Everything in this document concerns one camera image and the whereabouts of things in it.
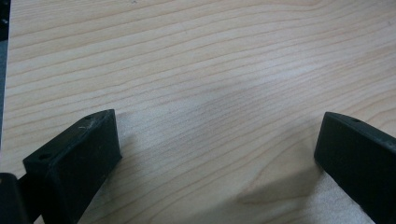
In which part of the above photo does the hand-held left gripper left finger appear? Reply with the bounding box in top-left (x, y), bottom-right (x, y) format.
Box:
top-left (22, 108), bottom-right (123, 224)

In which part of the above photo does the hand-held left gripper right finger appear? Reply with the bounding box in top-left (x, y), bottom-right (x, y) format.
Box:
top-left (313, 111), bottom-right (396, 224)

